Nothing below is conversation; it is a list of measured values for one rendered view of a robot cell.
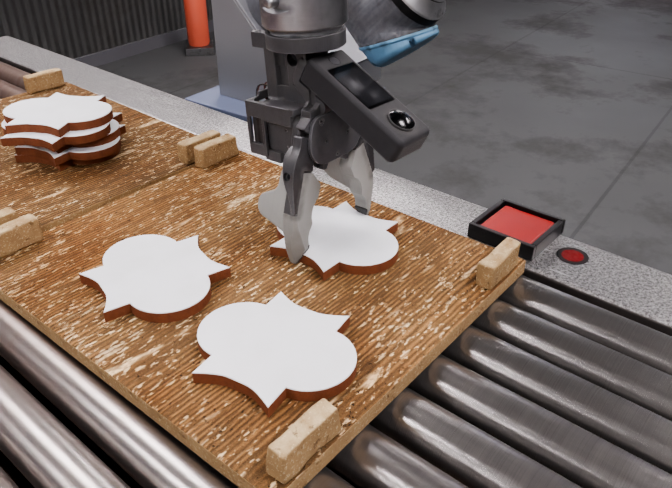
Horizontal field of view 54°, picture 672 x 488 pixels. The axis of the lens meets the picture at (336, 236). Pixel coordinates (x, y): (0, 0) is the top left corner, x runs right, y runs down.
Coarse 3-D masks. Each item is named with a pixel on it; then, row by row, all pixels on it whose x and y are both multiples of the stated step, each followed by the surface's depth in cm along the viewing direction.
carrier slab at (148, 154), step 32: (32, 96) 103; (0, 128) 92; (128, 128) 92; (160, 128) 92; (0, 160) 83; (128, 160) 83; (160, 160) 83; (0, 192) 75; (32, 192) 75; (64, 192) 75; (96, 192) 75; (128, 192) 76
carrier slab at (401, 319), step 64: (192, 192) 75; (256, 192) 75; (320, 192) 75; (64, 256) 64; (256, 256) 64; (448, 256) 64; (64, 320) 56; (128, 320) 56; (192, 320) 56; (384, 320) 56; (448, 320) 56; (128, 384) 49; (192, 384) 49; (384, 384) 49; (192, 448) 46; (256, 448) 44; (320, 448) 44
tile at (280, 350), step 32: (224, 320) 54; (256, 320) 54; (288, 320) 54; (320, 320) 54; (224, 352) 51; (256, 352) 51; (288, 352) 51; (320, 352) 51; (352, 352) 51; (224, 384) 49; (256, 384) 48; (288, 384) 48; (320, 384) 48
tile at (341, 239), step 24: (312, 216) 68; (336, 216) 68; (360, 216) 68; (312, 240) 64; (336, 240) 64; (360, 240) 64; (384, 240) 64; (312, 264) 62; (336, 264) 61; (360, 264) 61; (384, 264) 62
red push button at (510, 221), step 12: (492, 216) 72; (504, 216) 72; (516, 216) 72; (528, 216) 72; (492, 228) 70; (504, 228) 70; (516, 228) 70; (528, 228) 70; (540, 228) 70; (528, 240) 68
